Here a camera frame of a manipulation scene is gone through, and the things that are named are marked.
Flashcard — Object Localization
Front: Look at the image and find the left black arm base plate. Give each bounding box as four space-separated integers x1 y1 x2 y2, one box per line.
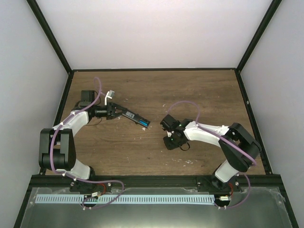
70 181 112 193

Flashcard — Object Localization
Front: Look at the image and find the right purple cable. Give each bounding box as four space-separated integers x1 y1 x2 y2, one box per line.
166 101 257 209

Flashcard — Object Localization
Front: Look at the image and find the clear plastic sheet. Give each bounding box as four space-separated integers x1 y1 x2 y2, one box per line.
21 187 291 228

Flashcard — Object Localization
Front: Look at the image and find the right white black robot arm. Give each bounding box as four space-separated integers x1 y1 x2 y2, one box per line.
160 114 262 191

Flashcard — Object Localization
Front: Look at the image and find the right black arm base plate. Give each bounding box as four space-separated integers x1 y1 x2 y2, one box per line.
197 180 241 192

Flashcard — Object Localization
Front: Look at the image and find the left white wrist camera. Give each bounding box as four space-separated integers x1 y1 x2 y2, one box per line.
104 90 115 105

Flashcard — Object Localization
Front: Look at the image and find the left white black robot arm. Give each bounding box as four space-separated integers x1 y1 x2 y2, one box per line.
38 90 126 192

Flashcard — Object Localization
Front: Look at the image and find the light blue slotted cable duct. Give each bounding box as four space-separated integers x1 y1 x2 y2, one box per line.
35 194 215 205

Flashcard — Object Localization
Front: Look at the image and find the purple cable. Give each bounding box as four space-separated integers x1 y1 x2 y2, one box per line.
50 77 125 210
166 101 257 209

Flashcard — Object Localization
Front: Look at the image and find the blue battery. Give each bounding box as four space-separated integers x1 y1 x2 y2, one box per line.
139 120 150 128

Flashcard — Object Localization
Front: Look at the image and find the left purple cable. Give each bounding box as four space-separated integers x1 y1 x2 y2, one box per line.
50 77 125 210

